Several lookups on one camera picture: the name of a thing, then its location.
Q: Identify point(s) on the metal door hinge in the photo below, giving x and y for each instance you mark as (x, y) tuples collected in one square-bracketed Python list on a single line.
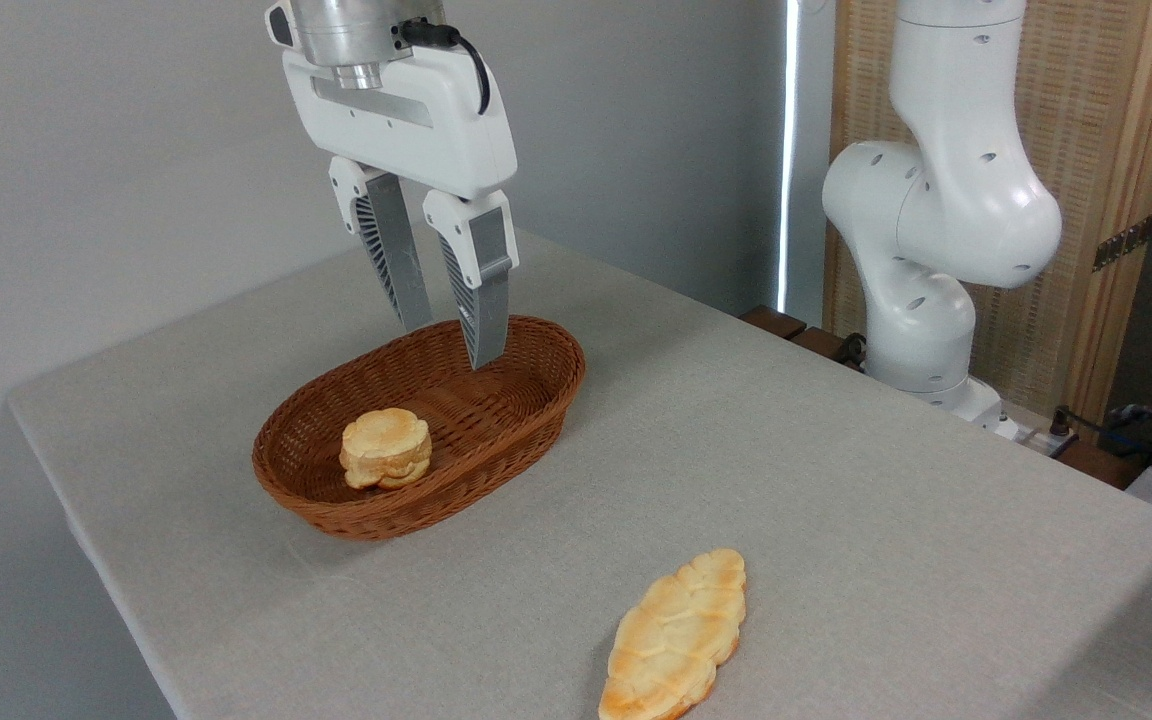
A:
[(1124, 243)]

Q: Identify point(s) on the wooden rattan screen panel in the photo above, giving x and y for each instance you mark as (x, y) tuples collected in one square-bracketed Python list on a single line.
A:
[(1086, 120)]

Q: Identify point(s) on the vertical white light strip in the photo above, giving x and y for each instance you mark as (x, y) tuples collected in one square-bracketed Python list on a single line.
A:
[(788, 150)]

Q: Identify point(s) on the brown wicker oval basket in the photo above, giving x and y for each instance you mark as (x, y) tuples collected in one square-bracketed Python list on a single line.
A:
[(496, 420)]

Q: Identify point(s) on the round flower-shaped bread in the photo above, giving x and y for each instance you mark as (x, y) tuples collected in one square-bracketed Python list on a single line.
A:
[(386, 445)]

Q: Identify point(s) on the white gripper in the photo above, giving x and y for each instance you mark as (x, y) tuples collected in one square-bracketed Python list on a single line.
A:
[(406, 125)]

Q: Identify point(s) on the silver metal wrist flange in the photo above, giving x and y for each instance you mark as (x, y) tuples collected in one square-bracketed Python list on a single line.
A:
[(346, 30)]

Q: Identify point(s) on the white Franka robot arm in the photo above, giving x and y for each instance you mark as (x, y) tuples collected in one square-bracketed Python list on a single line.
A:
[(946, 200)]

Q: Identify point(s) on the long braided bread loaf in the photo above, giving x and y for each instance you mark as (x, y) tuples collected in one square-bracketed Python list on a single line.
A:
[(671, 640)]

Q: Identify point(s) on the black plug at robot base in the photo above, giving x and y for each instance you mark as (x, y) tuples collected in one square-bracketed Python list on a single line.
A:
[(850, 350)]

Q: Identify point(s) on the grey tablecloth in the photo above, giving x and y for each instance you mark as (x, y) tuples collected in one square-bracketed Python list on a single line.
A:
[(836, 550)]

